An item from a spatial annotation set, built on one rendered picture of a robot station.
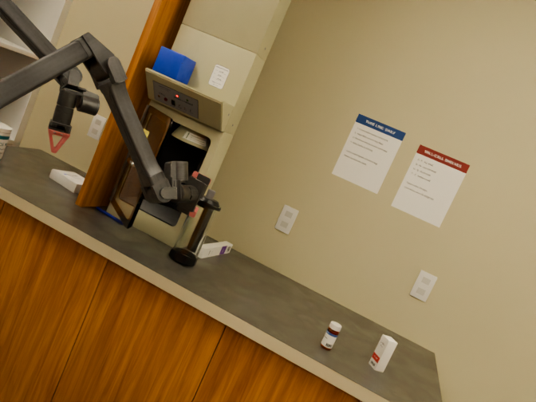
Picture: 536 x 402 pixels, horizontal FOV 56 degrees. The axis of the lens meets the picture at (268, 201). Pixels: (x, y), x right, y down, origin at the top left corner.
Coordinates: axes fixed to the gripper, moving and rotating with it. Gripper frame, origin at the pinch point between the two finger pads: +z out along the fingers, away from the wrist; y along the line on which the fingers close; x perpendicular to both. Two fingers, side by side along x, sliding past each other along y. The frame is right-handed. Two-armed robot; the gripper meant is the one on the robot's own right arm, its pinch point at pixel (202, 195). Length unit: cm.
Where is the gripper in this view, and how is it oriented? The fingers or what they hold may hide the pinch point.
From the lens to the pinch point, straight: 174.4
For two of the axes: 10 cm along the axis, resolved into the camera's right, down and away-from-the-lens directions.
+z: 2.8, 0.1, 9.6
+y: 4.2, -9.0, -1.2
